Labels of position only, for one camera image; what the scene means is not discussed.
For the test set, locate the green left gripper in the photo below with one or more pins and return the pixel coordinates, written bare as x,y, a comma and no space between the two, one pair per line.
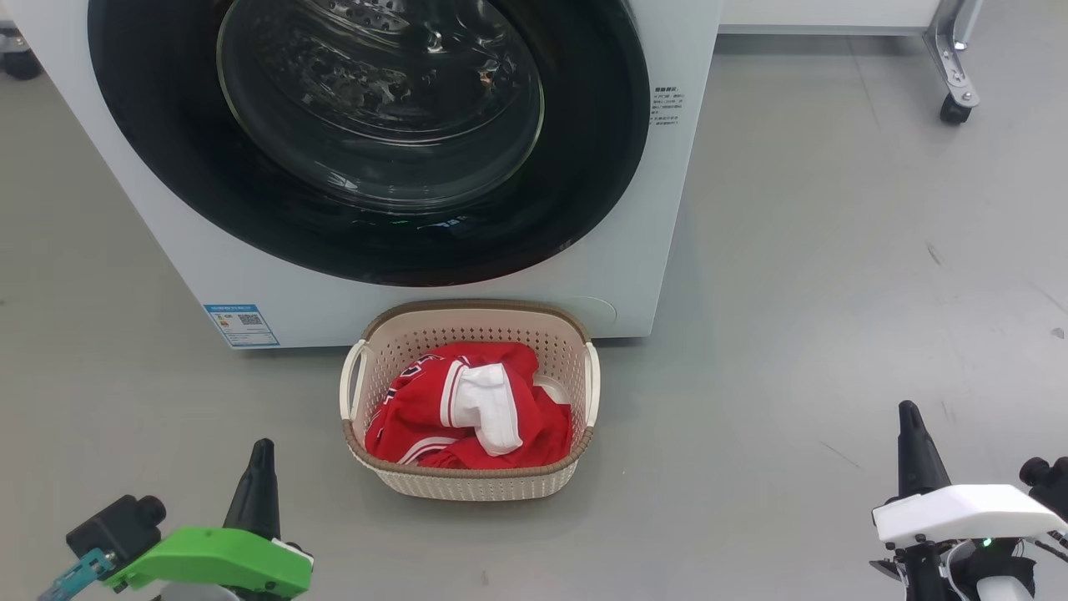
217,559

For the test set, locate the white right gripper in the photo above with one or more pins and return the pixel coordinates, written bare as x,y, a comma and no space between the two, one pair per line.
959,513

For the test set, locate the red and white jersey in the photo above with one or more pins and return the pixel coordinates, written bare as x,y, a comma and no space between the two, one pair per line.
417,417

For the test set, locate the black-rimmed glass washer door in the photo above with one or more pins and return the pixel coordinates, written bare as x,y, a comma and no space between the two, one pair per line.
150,125

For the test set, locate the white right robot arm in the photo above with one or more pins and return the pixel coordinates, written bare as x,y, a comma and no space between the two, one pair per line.
993,576

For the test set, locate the cream perforated laundry basket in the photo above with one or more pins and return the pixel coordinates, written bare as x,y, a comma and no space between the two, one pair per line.
467,484

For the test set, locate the white front-load washing machine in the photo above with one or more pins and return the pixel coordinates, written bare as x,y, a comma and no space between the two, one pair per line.
667,250

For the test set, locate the stainless steel washing machine drum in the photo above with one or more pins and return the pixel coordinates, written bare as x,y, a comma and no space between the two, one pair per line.
375,100

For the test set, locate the blue energy label sticker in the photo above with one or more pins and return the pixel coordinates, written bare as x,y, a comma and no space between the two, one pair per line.
242,325

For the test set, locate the small text sticker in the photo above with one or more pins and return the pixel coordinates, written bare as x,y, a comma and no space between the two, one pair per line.
669,104

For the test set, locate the white partition panel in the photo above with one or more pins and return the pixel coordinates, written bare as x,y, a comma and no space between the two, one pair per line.
834,15

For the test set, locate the black caster wheel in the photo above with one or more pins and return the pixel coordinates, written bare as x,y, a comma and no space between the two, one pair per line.
21,60

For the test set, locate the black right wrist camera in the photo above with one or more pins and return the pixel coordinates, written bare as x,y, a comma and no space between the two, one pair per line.
1047,484

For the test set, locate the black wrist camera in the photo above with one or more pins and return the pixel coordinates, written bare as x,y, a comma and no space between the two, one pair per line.
117,526
1047,484

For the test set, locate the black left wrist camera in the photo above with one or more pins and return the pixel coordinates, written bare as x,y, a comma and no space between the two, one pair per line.
117,526

